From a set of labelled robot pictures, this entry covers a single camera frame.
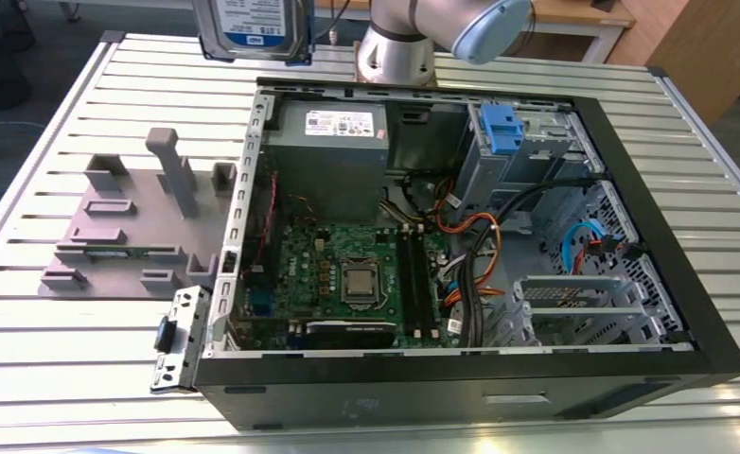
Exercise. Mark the grey parts rack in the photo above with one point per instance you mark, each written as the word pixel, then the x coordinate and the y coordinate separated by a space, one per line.
pixel 130 227

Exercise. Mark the black PC case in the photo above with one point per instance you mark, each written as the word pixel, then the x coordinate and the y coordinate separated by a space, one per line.
pixel 408 392

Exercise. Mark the green RAM stick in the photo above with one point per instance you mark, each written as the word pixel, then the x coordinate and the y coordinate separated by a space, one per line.
pixel 137 252

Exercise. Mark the wooden desk with white frame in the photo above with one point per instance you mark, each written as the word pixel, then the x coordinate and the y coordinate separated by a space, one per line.
pixel 572 16

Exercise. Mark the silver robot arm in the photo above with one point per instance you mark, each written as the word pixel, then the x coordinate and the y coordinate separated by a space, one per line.
pixel 396 52

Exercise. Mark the green motherboard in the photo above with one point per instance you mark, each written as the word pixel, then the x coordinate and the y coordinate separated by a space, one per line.
pixel 304 250

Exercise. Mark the blue plastic drive latch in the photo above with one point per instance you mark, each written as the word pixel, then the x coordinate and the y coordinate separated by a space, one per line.
pixel 501 127

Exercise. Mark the CPU socket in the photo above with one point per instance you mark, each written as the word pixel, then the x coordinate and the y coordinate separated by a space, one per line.
pixel 358 262

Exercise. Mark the metal disk bay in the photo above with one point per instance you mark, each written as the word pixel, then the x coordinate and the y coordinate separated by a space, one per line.
pixel 585 310

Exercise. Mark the metal expansion card retainer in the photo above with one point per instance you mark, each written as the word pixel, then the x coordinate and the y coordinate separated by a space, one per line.
pixel 187 307

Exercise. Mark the grey power supply unit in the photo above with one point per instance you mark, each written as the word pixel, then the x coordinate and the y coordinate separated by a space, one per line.
pixel 326 179

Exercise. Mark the silver CPU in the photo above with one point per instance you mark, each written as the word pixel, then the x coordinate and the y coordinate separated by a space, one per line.
pixel 358 284

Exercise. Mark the black chair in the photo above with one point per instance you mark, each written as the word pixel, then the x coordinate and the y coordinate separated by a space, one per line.
pixel 0 85

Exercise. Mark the wooden cabinet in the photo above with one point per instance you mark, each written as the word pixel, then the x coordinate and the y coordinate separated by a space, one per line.
pixel 711 47

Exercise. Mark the black RAM slot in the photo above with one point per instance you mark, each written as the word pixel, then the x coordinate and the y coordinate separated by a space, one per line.
pixel 425 284

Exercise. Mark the grey metal drive cage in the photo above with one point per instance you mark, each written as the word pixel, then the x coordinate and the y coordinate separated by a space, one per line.
pixel 535 156

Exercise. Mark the hard disk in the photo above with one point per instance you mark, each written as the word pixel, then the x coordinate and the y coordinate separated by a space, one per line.
pixel 257 28

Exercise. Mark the black graphics card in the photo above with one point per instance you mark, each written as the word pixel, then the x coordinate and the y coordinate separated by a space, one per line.
pixel 352 331

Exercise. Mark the black power connector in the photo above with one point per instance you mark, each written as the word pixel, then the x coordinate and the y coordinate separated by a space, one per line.
pixel 632 249

